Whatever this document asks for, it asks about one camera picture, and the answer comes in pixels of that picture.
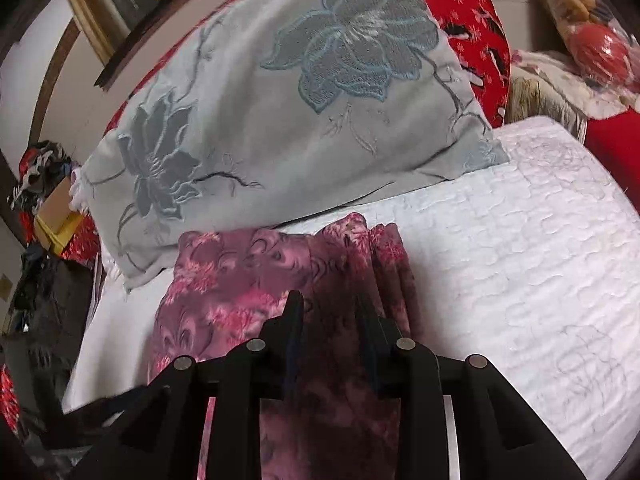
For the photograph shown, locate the purple pink floral shirt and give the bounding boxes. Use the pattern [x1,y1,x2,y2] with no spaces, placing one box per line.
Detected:
[144,211,426,480]

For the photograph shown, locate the pile of dark clothes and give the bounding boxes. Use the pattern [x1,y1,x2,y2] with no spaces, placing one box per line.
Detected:
[8,140,73,214]

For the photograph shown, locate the dark green quilted jacket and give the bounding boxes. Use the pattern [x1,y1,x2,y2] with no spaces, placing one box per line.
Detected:
[1,245,93,417]

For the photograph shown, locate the white quilted bed cover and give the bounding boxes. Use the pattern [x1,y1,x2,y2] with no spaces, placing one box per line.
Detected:
[62,117,639,479]

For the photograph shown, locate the plain red cloth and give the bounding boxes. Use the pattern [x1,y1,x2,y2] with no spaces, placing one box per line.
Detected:
[585,110,640,209]

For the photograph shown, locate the grey flower embroidered pillow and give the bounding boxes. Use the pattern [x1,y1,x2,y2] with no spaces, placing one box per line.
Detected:
[80,0,508,288]

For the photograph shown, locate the doll in plastic wrap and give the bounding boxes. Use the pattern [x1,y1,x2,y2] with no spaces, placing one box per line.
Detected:
[539,0,639,108]

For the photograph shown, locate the red patterned blanket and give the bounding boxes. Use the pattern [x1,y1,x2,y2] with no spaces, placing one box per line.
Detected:
[102,0,512,131]

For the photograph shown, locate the cardboard box with yellow strap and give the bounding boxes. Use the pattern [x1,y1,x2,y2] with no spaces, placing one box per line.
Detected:
[34,177,84,256]

